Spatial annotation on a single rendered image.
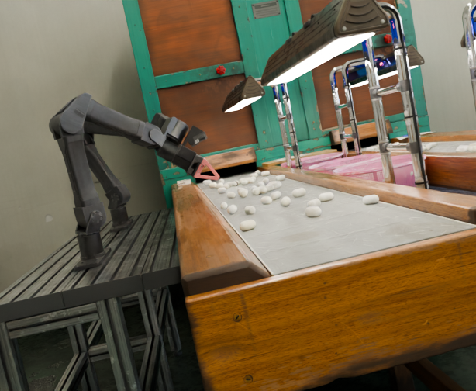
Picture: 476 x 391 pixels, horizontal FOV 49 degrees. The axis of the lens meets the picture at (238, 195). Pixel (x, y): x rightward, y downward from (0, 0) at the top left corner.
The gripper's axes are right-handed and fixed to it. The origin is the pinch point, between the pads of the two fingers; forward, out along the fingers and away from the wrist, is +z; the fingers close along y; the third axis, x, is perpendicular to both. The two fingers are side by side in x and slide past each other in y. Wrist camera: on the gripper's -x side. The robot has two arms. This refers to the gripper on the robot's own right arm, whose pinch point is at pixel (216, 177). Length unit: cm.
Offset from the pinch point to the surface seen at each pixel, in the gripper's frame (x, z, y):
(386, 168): -20, 27, -53
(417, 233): -7, 20, -93
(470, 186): -29, 54, -40
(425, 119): -74, 87, 85
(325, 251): 2, 10, -91
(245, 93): -28.3, -3.9, 7.0
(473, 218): -13, 25, -95
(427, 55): -131, 98, 157
